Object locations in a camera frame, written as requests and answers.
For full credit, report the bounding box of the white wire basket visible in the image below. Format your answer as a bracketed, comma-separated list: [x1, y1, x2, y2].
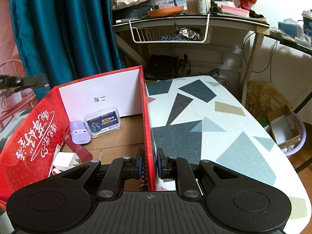
[129, 15, 209, 44]

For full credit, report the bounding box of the dark red cylinder tube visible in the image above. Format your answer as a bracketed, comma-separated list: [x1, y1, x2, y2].
[63, 134, 93, 163]

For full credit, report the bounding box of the pink checkered tube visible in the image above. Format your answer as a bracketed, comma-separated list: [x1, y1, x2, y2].
[139, 150, 148, 192]

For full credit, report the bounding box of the pink book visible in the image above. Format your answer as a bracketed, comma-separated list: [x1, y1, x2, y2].
[221, 5, 250, 18]

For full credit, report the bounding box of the orange tray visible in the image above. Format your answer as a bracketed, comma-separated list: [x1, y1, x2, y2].
[147, 6, 184, 18]

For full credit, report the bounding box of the purple rectangular case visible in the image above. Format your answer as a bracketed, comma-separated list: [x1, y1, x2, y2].
[69, 121, 91, 145]

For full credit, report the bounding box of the white USB charger block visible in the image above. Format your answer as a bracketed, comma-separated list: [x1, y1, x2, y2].
[52, 152, 80, 171]

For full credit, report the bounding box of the white desk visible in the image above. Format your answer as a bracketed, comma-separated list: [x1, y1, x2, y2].
[113, 14, 270, 105]

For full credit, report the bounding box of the clear floss pick box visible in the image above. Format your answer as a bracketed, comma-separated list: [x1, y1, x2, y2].
[83, 106, 122, 139]

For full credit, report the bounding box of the red strawberry cardboard box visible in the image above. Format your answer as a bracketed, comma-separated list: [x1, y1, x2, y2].
[1, 66, 159, 208]

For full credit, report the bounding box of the teal curtain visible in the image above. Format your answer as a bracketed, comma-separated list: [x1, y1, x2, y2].
[10, 0, 124, 87]

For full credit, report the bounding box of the lavender basin with boxes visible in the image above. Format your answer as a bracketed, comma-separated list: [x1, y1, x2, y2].
[266, 105, 307, 158]

